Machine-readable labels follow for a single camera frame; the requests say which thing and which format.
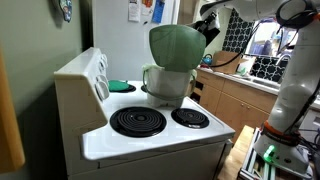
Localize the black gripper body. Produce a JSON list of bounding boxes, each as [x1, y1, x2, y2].
[[192, 12, 220, 45]]

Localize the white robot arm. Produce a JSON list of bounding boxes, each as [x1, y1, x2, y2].
[[193, 0, 320, 139]]

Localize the blue kettle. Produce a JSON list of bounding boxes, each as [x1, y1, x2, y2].
[[202, 54, 212, 65]]

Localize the cardboard box on counter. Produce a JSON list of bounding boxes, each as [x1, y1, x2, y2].
[[213, 51, 241, 74]]

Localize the blue paper on fridge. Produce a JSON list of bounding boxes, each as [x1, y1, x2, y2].
[[152, 0, 165, 23]]

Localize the wooden kitchen base cabinets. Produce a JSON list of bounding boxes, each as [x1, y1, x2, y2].
[[191, 70, 277, 141]]

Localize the white paper on fridge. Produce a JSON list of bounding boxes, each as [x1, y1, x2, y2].
[[128, 0, 140, 22]]

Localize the chrome sink faucet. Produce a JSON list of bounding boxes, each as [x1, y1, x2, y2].
[[275, 54, 292, 84]]

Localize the white refrigerator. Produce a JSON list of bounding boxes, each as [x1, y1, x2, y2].
[[92, 0, 180, 80]]

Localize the small front coil burner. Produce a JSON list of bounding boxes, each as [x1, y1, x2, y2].
[[171, 108, 209, 129]]

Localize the green silicone pot holder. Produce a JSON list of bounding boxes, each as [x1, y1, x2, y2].
[[108, 80, 129, 92]]

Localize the large front coil burner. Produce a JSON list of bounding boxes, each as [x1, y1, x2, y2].
[[109, 107, 167, 138]]

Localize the white electric stove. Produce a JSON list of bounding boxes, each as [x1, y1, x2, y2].
[[54, 48, 235, 180]]

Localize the wooden board left edge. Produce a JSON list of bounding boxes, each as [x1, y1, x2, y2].
[[0, 53, 25, 173]]

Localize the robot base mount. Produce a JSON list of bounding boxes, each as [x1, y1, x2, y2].
[[237, 128, 315, 180]]

